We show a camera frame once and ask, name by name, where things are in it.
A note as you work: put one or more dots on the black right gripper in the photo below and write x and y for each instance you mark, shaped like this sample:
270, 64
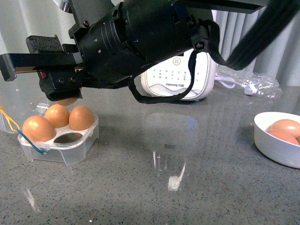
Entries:
113, 45

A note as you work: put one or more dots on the brown carried egg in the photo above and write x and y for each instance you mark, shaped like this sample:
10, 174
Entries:
67, 102

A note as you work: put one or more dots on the clear plastic egg box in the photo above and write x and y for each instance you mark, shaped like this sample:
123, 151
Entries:
22, 99

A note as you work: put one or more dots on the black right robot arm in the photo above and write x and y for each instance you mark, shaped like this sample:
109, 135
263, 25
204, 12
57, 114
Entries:
211, 4

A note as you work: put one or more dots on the brown egg back right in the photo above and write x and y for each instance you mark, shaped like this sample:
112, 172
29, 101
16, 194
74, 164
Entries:
81, 118

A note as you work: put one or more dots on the brown egg back left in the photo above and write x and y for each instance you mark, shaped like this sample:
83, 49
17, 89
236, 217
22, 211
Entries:
58, 116

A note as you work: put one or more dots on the brown egg front left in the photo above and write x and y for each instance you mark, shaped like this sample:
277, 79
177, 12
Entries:
38, 128

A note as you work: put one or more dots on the brown egg in bowl left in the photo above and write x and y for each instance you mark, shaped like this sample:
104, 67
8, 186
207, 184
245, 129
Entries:
288, 126

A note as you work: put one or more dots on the brown egg in bowl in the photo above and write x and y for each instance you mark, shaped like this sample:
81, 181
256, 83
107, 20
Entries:
288, 126
283, 136

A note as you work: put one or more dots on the brown egg in bowl front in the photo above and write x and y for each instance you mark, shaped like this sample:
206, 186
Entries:
283, 136

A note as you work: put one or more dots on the white Joyoung electric cooker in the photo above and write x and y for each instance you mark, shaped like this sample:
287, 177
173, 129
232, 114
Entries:
172, 77

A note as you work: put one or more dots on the blue rubber band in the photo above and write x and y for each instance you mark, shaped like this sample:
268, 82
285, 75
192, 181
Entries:
42, 152

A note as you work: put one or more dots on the yellow rubber band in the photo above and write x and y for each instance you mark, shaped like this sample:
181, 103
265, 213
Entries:
12, 124

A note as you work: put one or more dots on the clear plastic bag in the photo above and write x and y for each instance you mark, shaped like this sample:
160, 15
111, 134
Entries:
250, 84

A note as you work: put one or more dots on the white bowl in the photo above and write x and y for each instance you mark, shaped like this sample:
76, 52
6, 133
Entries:
276, 149

